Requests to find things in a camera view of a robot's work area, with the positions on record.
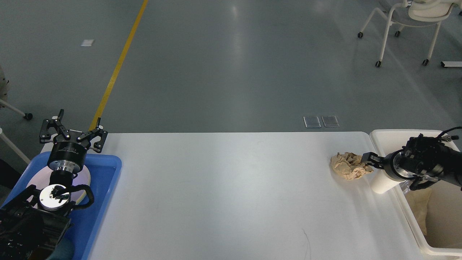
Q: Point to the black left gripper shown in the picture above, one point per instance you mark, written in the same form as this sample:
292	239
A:
69	153

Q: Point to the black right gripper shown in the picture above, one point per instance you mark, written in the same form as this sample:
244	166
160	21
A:
389	163

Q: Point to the brown paper ball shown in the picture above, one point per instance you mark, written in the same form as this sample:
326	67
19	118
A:
349	166

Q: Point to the white paper cup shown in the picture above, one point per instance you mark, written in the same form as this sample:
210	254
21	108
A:
382	182

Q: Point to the pink plate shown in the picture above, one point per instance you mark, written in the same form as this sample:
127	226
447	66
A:
42	177

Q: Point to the brown paper bag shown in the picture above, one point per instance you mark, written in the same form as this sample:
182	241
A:
418	202

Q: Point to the silver foil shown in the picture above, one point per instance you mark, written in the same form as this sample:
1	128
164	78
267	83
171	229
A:
405	186

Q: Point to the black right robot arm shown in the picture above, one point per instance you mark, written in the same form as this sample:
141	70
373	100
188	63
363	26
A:
424	160

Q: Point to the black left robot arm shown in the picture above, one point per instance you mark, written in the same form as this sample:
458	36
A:
37	219

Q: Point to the blue plastic tray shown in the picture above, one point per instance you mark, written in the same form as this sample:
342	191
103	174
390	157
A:
104	171

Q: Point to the chair leg with caster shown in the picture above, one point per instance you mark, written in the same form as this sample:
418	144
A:
5	104

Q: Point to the right clear floor plate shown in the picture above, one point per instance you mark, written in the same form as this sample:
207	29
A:
330	121

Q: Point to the clear floor plate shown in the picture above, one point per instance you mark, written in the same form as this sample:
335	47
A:
312	122
330	121

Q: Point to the left clear floor plate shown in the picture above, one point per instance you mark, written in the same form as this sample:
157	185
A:
312	122

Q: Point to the beige plastic bin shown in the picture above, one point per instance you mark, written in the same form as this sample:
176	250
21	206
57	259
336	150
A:
443	218

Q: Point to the dark teal mug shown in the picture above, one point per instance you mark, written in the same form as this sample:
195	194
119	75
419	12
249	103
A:
64	250

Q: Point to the white rolling chair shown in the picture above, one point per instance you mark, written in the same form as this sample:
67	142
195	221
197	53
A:
411	13

